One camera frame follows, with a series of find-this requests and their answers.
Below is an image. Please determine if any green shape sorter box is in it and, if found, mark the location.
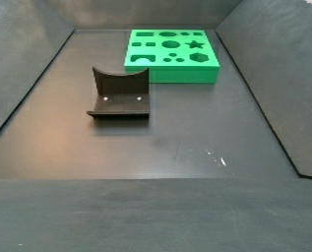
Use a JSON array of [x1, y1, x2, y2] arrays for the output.
[[124, 30, 220, 84]]

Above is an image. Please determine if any black curved holder stand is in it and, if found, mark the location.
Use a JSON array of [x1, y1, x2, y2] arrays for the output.
[[88, 68, 151, 118]]

